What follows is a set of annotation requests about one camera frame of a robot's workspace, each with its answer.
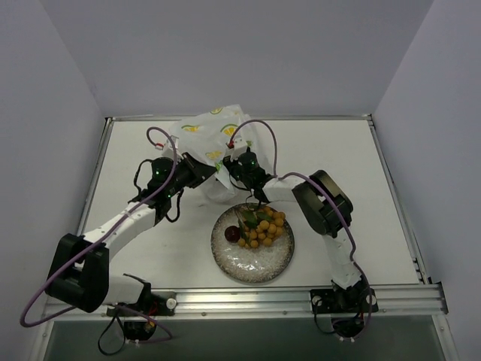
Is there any speckled round plate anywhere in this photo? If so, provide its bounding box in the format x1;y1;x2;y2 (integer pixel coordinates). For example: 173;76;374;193
210;203;295;284

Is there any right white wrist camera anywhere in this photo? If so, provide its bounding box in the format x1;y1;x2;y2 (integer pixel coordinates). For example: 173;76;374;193
225;137;252;161

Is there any aluminium front rail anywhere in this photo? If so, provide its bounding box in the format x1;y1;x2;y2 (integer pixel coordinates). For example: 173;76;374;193
40;284;449;323

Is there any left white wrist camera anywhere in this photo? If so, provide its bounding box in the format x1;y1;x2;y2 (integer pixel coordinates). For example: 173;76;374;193
155;136;181;159

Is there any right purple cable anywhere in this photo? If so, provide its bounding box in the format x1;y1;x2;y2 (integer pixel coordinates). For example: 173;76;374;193
228;118;374;335

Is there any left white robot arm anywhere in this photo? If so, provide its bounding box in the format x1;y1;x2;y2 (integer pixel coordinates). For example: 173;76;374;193
45;153;216;315

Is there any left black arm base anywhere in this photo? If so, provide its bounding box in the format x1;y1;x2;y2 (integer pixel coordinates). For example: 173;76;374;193
106;291;177;344

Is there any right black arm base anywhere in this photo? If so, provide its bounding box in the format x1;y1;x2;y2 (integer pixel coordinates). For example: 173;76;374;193
310;288;379;342

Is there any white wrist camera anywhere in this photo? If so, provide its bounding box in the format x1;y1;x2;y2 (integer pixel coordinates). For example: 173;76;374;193
155;136;181;159
225;137;252;161

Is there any white lemon-print plastic bag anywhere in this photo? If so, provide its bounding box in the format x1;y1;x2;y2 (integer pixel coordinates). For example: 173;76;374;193
168;105;250;203

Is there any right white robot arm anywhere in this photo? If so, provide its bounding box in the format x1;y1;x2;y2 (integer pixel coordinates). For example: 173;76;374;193
222;150;374;311

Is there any yellow fake longan bunch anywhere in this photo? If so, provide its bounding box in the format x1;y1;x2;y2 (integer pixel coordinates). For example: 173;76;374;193
234;205;287;249

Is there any dark red fake plum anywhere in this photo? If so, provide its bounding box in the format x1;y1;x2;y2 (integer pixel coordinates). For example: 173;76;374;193
224;226;241;243

